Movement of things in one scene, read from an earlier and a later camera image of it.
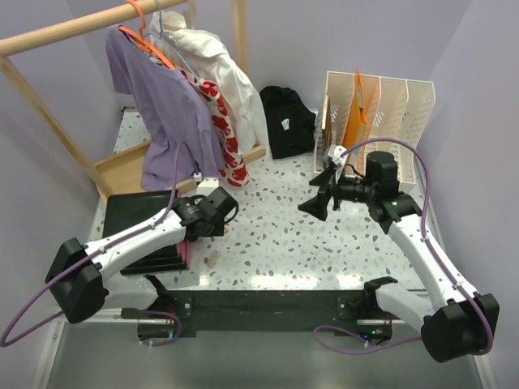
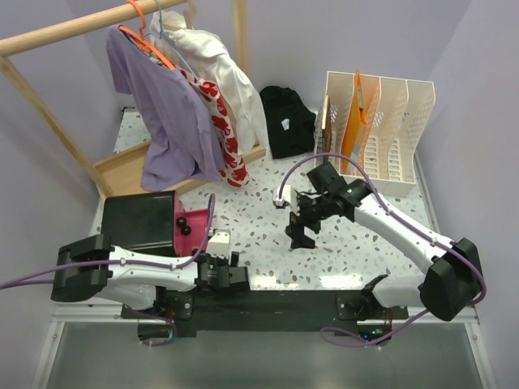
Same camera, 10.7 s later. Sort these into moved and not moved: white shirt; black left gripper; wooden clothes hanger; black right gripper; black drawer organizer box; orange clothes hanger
Moved: black right gripper; black left gripper
Not moved: black drawer organizer box; white shirt; wooden clothes hanger; orange clothes hanger
